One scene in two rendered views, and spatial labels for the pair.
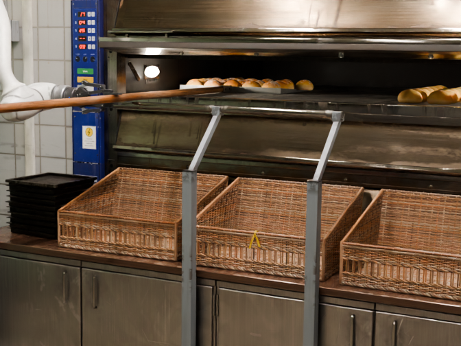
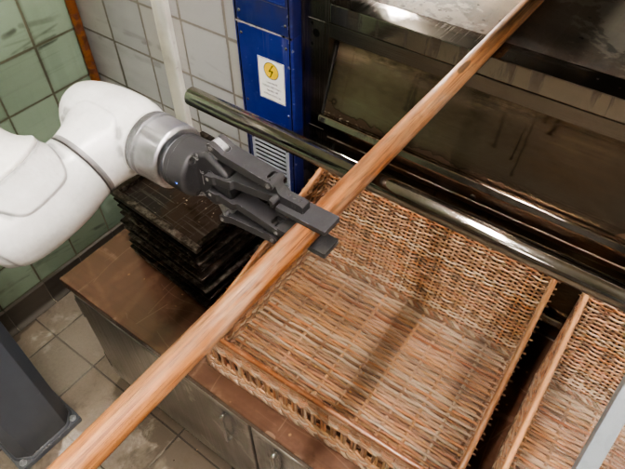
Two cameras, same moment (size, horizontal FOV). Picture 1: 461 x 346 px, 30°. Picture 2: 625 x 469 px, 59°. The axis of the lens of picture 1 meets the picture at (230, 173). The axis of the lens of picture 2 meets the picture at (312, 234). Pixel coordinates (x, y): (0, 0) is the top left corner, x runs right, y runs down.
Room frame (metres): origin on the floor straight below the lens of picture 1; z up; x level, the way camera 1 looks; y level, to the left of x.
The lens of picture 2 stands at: (2.88, 0.38, 1.66)
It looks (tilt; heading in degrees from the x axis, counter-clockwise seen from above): 48 degrees down; 10
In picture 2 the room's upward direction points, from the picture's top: straight up
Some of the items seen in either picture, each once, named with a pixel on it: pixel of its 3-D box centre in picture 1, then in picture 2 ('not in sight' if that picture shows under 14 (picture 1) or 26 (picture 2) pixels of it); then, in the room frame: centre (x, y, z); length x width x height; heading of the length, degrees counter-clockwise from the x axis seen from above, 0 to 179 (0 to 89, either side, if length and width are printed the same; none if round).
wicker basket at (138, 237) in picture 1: (145, 210); (377, 314); (3.53, 0.35, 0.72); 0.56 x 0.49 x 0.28; 65
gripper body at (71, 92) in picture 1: (79, 97); (208, 173); (3.38, 0.60, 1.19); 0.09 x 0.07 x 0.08; 64
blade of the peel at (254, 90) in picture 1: (244, 87); not in sight; (4.37, -0.07, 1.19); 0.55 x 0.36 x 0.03; 64
